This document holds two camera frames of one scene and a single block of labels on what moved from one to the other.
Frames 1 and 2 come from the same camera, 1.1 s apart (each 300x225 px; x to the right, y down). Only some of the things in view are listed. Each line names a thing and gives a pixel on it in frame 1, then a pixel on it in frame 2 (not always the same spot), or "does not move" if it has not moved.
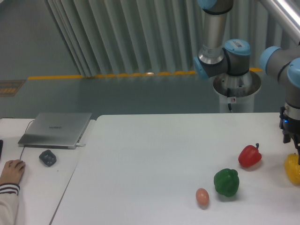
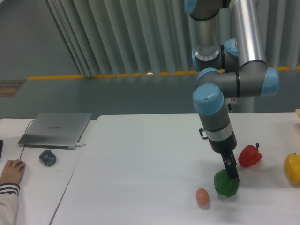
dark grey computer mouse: [48, 157] does not move
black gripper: [289, 122] -> [223, 141]
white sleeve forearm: [9, 203] does not move
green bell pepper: [227, 182] does not move
